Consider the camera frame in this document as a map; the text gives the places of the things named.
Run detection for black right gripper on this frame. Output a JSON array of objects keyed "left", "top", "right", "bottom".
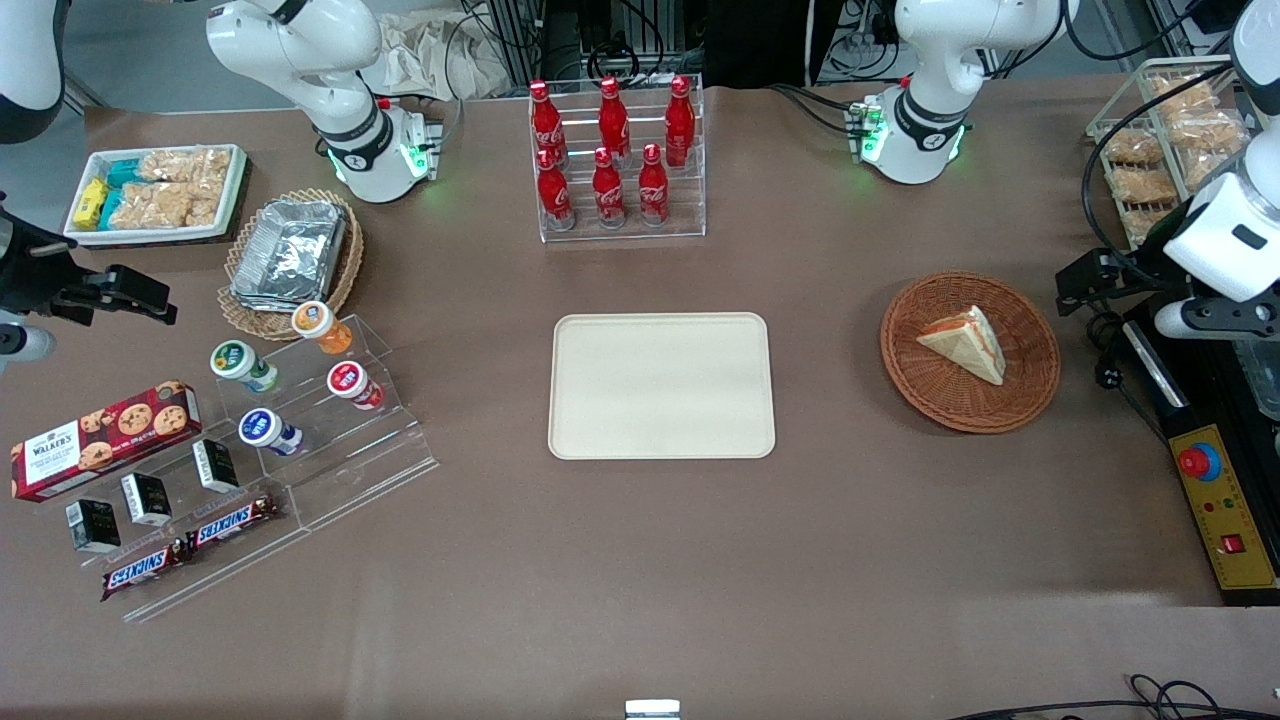
[{"left": 0, "top": 204, "right": 179, "bottom": 326}]

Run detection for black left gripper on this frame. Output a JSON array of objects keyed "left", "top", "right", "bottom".
[{"left": 1056, "top": 203, "right": 1201, "bottom": 317}]

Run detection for triangular sandwich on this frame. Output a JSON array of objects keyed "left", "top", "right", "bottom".
[{"left": 916, "top": 305, "right": 1007, "bottom": 386}]

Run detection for white rectangular snack tray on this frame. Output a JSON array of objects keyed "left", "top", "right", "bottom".
[{"left": 63, "top": 143, "right": 250, "bottom": 249}]

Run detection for brown wicker basket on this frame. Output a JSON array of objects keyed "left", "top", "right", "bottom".
[{"left": 880, "top": 271, "right": 1062, "bottom": 435}]

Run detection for light woven basket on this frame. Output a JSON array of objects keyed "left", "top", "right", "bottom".
[{"left": 217, "top": 187, "right": 366, "bottom": 343}]

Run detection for beige plastic tray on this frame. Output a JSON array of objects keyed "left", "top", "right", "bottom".
[{"left": 548, "top": 312, "right": 777, "bottom": 461}]

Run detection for bagged fried snack pack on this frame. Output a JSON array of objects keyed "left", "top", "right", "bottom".
[
  {"left": 1110, "top": 165, "right": 1179, "bottom": 207},
  {"left": 1180, "top": 150, "right": 1247, "bottom": 196},
  {"left": 1103, "top": 128, "right": 1163, "bottom": 168},
  {"left": 1165, "top": 108, "right": 1251, "bottom": 157},
  {"left": 1150, "top": 77, "right": 1223, "bottom": 122},
  {"left": 1124, "top": 205, "right": 1173, "bottom": 248}
]

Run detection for clear rice cracker pack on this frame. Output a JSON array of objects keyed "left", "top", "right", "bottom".
[
  {"left": 138, "top": 147, "right": 234, "bottom": 184},
  {"left": 185, "top": 178, "right": 229, "bottom": 228},
  {"left": 108, "top": 181, "right": 197, "bottom": 232}
]

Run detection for yellow snack pack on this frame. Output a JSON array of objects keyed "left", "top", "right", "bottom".
[{"left": 74, "top": 177, "right": 110, "bottom": 232}]

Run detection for green lid yogurt cup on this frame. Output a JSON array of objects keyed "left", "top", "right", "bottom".
[{"left": 209, "top": 339, "right": 282, "bottom": 395}]

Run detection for red Walkers cookie box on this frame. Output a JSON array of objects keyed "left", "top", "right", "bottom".
[{"left": 9, "top": 379, "right": 204, "bottom": 504}]

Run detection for silver foil container stack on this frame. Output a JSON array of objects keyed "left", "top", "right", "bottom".
[{"left": 229, "top": 199, "right": 349, "bottom": 312}]

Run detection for black equipment base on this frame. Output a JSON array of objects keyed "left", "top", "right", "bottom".
[{"left": 1120, "top": 300, "right": 1280, "bottom": 607}]

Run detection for orange lid yogurt cup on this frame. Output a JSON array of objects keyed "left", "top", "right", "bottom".
[{"left": 291, "top": 300, "right": 355, "bottom": 357}]

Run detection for blue lid yogurt cup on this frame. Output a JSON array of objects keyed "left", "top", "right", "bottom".
[{"left": 237, "top": 407, "right": 305, "bottom": 459}]

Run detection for small black box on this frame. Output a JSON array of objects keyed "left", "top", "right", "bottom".
[
  {"left": 191, "top": 437, "right": 242, "bottom": 495},
  {"left": 119, "top": 471, "right": 174, "bottom": 528},
  {"left": 65, "top": 497, "right": 123, "bottom": 555}
]

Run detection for red lid yogurt cup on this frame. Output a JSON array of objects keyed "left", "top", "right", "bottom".
[{"left": 326, "top": 360, "right": 386, "bottom": 412}]

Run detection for Snickers chocolate bar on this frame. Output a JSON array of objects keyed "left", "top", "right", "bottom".
[
  {"left": 184, "top": 492, "right": 282, "bottom": 552},
  {"left": 99, "top": 539, "right": 194, "bottom": 603}
]

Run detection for yellow emergency stop control box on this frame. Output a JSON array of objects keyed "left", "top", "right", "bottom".
[{"left": 1167, "top": 423, "right": 1280, "bottom": 592}]

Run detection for clear acrylic stepped cup stand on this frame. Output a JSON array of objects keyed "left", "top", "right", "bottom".
[{"left": 214, "top": 314, "right": 442, "bottom": 533}]

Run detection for clear acrylic stepped snack stand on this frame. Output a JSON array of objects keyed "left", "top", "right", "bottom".
[{"left": 30, "top": 440, "right": 313, "bottom": 624}]

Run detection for crumpled beige cloth bag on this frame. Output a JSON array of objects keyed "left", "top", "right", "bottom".
[{"left": 358, "top": 11, "right": 513, "bottom": 102}]

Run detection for clear acrylic bottle rack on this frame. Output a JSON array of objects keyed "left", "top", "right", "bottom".
[{"left": 527, "top": 72, "right": 708, "bottom": 245}]

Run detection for red cola bottle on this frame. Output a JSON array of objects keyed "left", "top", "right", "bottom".
[
  {"left": 528, "top": 80, "right": 567, "bottom": 166},
  {"left": 637, "top": 143, "right": 672, "bottom": 227},
  {"left": 664, "top": 75, "right": 697, "bottom": 167},
  {"left": 591, "top": 147, "right": 628, "bottom": 230},
  {"left": 598, "top": 76, "right": 632, "bottom": 161},
  {"left": 537, "top": 148, "right": 577, "bottom": 232}
]

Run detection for black table cable with plug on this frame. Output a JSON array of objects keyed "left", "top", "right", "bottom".
[{"left": 1084, "top": 308, "right": 1173, "bottom": 446}]

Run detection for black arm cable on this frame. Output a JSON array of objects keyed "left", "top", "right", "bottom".
[{"left": 1079, "top": 60, "right": 1243, "bottom": 291}]

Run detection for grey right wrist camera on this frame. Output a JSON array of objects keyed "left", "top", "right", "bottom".
[{"left": 0, "top": 322, "right": 57, "bottom": 366}]

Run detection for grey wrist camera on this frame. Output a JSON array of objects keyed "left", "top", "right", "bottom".
[
  {"left": 0, "top": 322, "right": 57, "bottom": 366},
  {"left": 1154, "top": 297, "right": 1280, "bottom": 343}
]

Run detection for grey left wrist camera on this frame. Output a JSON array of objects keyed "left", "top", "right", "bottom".
[{"left": 1154, "top": 297, "right": 1280, "bottom": 343}]

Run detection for white wire shelf rack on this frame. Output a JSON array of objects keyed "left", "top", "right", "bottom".
[{"left": 1086, "top": 56, "right": 1263, "bottom": 253}]

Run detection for black base cable bundle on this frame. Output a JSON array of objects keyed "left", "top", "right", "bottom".
[{"left": 768, "top": 83, "right": 863, "bottom": 137}]

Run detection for black floor cable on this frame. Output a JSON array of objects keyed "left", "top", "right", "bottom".
[{"left": 945, "top": 674, "right": 1280, "bottom": 720}]

